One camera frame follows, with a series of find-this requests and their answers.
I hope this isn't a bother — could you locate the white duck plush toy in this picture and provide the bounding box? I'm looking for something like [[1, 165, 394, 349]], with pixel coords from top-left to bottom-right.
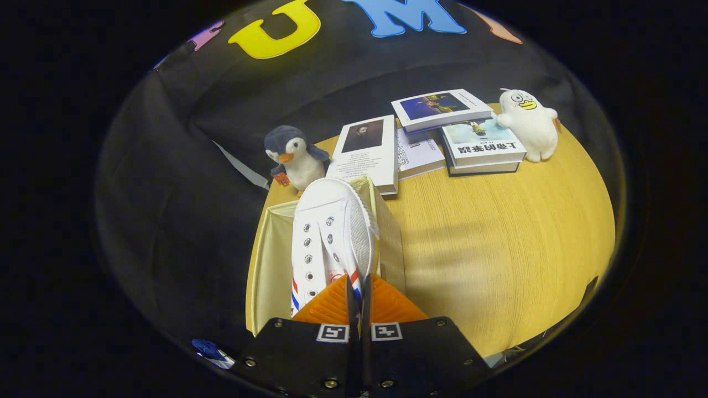
[[495, 87, 560, 163]]

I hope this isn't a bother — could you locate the grey penguin plush toy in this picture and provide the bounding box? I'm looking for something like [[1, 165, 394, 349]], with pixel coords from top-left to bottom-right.
[[264, 125, 331, 198]]

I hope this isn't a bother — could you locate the white canvas shoe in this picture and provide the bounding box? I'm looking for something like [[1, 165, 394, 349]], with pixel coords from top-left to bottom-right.
[[290, 177, 380, 318]]

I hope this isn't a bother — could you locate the thin white text-covered book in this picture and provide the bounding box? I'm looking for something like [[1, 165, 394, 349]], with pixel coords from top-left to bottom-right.
[[395, 128, 446, 180]]

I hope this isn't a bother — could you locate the dark-covered book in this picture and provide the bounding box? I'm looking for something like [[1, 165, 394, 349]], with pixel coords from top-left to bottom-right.
[[447, 160, 523, 176]]

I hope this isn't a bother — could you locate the blue and white object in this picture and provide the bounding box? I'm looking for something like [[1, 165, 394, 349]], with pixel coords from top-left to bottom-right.
[[191, 338, 236, 370]]

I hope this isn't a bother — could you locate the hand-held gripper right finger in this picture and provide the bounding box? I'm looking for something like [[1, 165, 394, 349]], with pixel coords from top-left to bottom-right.
[[360, 274, 493, 398]]

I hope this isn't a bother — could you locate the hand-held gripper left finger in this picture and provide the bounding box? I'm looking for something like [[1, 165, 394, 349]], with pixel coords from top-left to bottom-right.
[[230, 275, 359, 398]]

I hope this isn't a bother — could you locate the book with blue cover picture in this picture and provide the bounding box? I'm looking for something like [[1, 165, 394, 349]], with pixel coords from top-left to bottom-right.
[[391, 88, 494, 134]]

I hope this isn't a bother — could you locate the beige fabric storage box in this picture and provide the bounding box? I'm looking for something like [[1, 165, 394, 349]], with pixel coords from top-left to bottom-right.
[[245, 176, 406, 337]]

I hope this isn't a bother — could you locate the black backdrop cloth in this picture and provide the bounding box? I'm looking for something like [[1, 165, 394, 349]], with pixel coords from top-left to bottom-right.
[[97, 0, 609, 354]]

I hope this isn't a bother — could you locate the white book with portrait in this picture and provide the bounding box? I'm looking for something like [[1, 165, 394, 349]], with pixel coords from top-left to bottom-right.
[[325, 114, 400, 196]]

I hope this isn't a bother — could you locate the thick white book, pale picture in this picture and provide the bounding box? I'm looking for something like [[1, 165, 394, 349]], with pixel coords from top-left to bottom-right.
[[441, 119, 527, 168]]

